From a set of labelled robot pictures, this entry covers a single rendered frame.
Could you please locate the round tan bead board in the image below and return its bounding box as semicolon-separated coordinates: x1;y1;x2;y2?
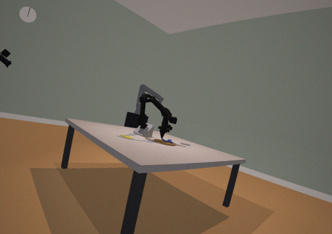
154;139;175;146

